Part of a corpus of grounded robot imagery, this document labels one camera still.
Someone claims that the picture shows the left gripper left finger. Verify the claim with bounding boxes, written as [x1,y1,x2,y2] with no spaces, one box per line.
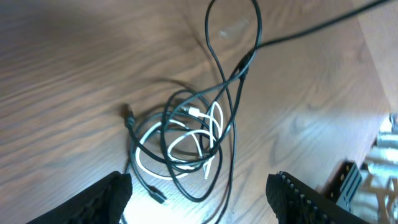
[29,171,132,224]

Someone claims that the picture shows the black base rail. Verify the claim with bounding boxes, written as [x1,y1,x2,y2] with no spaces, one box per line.
[324,161,363,212]

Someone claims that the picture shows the short black cable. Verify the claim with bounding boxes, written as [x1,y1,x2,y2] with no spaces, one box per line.
[121,104,224,206]

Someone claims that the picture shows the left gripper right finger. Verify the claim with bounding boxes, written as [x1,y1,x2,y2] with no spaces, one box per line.
[266,171,367,224]

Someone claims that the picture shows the white cable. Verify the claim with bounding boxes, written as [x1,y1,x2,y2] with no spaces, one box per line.
[134,101,224,181]

